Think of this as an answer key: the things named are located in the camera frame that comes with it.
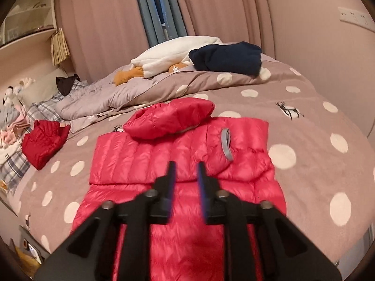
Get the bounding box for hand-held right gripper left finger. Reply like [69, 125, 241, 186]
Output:
[34, 160, 177, 281]

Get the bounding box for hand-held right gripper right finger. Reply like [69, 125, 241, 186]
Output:
[197, 162, 343, 281]

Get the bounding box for pink-red hooded down jacket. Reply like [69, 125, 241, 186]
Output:
[70, 98, 287, 281]

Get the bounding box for brown polka dot bedspread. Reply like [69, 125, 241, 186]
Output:
[13, 51, 375, 267]

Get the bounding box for grey duvet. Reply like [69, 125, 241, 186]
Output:
[55, 64, 200, 123]

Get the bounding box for navy folded garment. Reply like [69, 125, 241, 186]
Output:
[188, 41, 263, 76]

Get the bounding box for white goose plush toy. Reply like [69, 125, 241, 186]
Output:
[114, 36, 225, 87]

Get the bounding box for dark red folded down jacket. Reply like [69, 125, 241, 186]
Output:
[22, 119, 71, 171]

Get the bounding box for black cloth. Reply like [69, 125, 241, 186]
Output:
[56, 74, 80, 96]

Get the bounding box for plaid pillow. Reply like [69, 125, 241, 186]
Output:
[0, 79, 88, 194]

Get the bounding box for beige pillow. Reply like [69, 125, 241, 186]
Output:
[18, 67, 68, 107]

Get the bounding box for yellow bag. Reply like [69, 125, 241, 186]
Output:
[13, 240, 41, 273]

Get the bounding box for pink folded garment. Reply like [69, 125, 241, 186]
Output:
[0, 105, 31, 150]

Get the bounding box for pink curtain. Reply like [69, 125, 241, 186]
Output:
[176, 0, 276, 57]
[55, 0, 150, 82]

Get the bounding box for blue curtain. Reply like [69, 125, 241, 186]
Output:
[132, 0, 188, 46]

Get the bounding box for grey-blue garment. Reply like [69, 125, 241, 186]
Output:
[0, 104, 21, 129]

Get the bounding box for beige plush toy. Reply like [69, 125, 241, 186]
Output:
[18, 77, 36, 90]

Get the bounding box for white and black plush toy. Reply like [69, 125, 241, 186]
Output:
[3, 85, 21, 106]

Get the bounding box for window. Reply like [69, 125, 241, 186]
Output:
[151, 0, 169, 27]

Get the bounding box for white wall shelf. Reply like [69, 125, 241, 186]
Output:
[0, 0, 59, 55]

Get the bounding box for white wall socket strip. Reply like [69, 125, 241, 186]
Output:
[338, 7, 375, 29]

